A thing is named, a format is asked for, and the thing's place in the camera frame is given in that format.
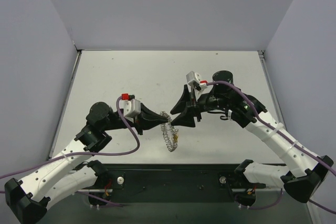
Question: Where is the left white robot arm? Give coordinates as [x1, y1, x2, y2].
[4, 98, 167, 223]

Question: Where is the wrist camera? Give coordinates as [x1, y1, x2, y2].
[186, 71, 208, 100]
[116, 93, 141, 118]

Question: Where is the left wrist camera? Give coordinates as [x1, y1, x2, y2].
[116, 93, 141, 118]

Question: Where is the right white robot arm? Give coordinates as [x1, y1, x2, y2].
[171, 70, 335, 203]

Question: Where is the silver round keyring disc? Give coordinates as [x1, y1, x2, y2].
[160, 111, 179, 152]

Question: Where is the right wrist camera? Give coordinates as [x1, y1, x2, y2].
[186, 71, 208, 100]

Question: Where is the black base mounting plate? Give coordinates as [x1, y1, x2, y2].
[91, 164, 265, 204]

